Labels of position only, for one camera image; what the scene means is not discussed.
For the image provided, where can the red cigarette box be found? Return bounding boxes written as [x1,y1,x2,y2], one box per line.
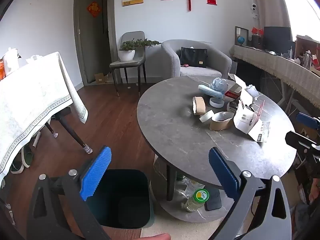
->
[224,83,242,100]

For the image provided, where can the opened white cardboard packaging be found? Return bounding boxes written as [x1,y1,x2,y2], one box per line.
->
[227,73,265,134]

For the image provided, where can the potted plant white pot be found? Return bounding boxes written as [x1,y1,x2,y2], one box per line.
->
[118,38,162,62]

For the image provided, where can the grey dining chair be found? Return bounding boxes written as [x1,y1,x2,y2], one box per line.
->
[109,31,147,97]

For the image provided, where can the flat black item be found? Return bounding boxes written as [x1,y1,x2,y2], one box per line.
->
[204,187,222,211]

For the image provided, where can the green shoe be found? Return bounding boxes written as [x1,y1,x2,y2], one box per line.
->
[21,145,34,168]

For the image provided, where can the white printed leaflet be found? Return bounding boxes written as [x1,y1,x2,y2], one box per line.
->
[247,120,272,143]

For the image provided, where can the dark green trash bin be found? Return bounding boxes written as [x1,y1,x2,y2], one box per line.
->
[86,169,155,229]

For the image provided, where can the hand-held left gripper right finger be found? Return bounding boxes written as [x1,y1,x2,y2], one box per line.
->
[207,147,293,240]

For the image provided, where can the black monitor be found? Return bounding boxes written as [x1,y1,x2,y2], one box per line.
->
[263,26,292,53]

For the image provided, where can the white kettle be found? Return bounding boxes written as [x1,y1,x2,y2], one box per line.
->
[1,47,22,77]

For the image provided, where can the small crumpled white paper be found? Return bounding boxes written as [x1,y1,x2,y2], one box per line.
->
[245,84,260,103]

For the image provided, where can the grey-green door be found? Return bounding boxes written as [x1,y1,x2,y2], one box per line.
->
[74,0,117,85]

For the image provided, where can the white tape ring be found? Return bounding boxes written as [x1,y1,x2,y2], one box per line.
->
[209,97,225,108]

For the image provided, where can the white-soled shoe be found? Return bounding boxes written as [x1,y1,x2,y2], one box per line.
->
[10,160,25,174]

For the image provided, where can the small white tape roll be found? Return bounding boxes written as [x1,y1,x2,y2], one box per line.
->
[199,110,215,123]

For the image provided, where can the large paper ball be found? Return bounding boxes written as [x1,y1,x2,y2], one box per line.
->
[209,77,229,92]

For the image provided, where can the bottle with green lid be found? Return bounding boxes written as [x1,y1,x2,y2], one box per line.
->
[184,188,210,212]

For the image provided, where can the large brown tape roll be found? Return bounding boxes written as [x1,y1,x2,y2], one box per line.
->
[209,112,235,131]

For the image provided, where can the orange box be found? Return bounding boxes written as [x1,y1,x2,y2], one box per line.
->
[0,58,7,80]

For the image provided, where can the red diamond door decoration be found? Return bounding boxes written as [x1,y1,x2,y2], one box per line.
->
[86,2,102,18]

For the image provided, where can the round grey coffee table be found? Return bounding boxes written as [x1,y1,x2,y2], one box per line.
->
[137,75,297,224]

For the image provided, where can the dark picture frame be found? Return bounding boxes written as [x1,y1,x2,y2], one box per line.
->
[234,26,249,47]

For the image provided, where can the sideboard with lace cloth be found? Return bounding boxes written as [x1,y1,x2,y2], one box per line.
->
[230,44,320,105]

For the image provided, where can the small cardboard box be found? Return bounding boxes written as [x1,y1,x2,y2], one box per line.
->
[94,72,108,83]

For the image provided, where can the dark dining table legs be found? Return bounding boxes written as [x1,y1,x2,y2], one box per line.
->
[44,107,93,155]

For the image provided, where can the brown cardboard organizer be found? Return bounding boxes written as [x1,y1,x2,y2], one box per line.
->
[295,35,320,68]

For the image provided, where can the table with white cloth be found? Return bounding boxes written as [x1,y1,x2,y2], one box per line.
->
[0,52,89,180]

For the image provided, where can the blue white tissue pack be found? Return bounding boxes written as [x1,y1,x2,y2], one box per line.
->
[198,84,225,99]

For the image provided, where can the clear plastic bag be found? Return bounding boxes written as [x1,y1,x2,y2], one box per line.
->
[175,175,200,200]

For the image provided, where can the grey armchair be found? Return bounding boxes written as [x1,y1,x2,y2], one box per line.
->
[161,39,232,79]

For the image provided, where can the brown packing tape roll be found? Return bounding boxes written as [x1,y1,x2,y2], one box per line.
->
[192,96,207,116]

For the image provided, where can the person's left hand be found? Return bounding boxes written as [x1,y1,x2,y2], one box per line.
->
[139,233,172,240]

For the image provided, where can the black handbag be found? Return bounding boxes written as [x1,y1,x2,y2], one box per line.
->
[179,47,208,68]

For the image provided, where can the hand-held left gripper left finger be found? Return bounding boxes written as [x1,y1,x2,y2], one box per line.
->
[26,145,112,240]

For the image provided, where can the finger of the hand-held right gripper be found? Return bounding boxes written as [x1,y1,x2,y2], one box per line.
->
[296,112,320,130]
[285,130,320,155]

